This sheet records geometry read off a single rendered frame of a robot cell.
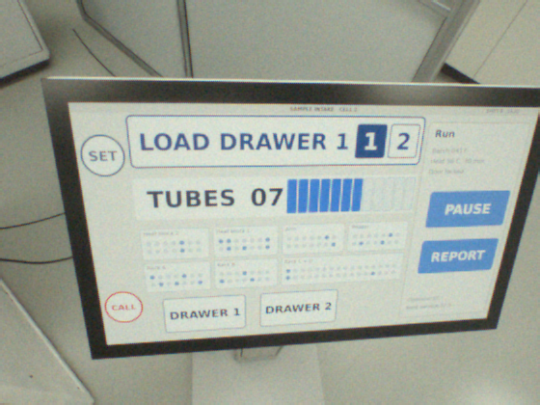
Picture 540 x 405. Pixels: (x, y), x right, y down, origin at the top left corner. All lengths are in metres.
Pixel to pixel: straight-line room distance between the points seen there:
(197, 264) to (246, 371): 1.02
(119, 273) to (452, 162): 0.38
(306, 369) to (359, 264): 1.02
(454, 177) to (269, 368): 1.09
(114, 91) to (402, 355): 1.42
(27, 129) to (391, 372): 1.95
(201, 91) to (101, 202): 0.15
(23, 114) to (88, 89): 1.87
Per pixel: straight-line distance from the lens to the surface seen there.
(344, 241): 0.43
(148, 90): 0.37
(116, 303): 0.45
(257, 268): 0.42
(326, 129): 0.38
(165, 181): 0.38
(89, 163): 0.39
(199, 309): 0.44
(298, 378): 1.42
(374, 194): 0.42
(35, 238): 1.78
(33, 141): 2.10
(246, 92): 0.37
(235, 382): 1.40
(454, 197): 0.46
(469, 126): 0.45
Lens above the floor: 1.44
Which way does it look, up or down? 59 degrees down
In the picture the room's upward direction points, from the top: 11 degrees clockwise
